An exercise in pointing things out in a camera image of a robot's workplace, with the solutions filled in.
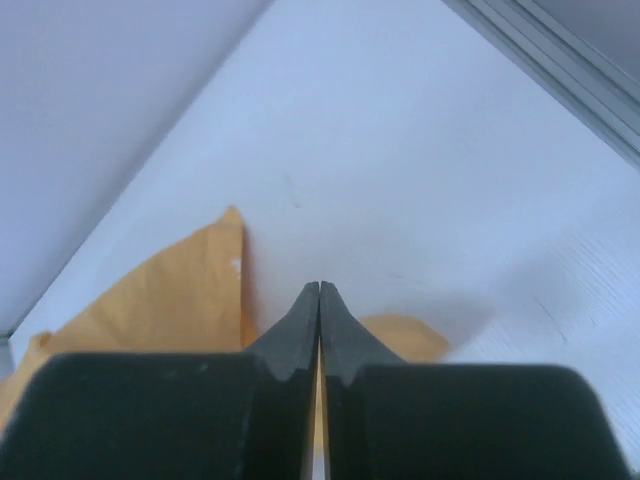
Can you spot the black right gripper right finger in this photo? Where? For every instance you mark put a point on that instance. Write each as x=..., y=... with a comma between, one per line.
x=386, y=418

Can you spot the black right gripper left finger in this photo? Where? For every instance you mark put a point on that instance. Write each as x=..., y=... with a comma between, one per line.
x=244, y=415

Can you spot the orange cartoon print pillowcase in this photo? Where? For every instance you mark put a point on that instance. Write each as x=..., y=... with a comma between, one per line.
x=190, y=298

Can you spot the right aluminium side rail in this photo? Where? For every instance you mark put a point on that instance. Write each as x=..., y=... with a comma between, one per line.
x=582, y=79

